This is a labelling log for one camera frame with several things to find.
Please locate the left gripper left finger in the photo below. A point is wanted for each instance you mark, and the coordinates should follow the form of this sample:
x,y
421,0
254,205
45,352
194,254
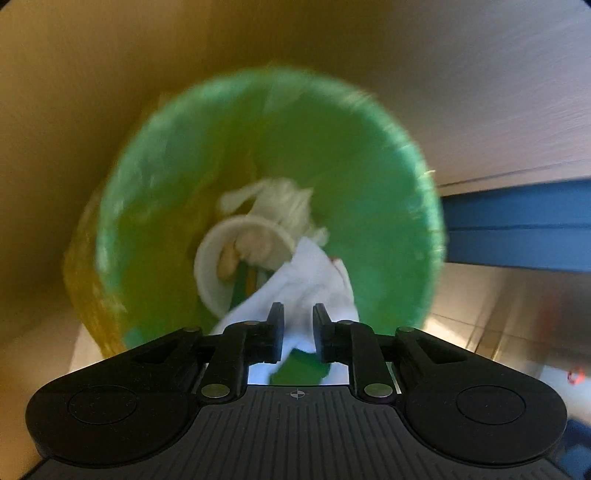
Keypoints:
x,y
241,345

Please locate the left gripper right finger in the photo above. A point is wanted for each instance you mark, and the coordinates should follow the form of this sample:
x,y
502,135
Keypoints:
x,y
355,345

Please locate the white paper bowl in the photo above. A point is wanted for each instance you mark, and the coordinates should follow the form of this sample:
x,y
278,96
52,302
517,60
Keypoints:
x,y
248,241

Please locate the white plastic bag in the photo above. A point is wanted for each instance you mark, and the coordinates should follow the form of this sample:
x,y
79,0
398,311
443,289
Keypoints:
x,y
282,202

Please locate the green trash bin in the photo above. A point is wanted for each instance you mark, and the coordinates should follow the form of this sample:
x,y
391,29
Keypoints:
x,y
309,153

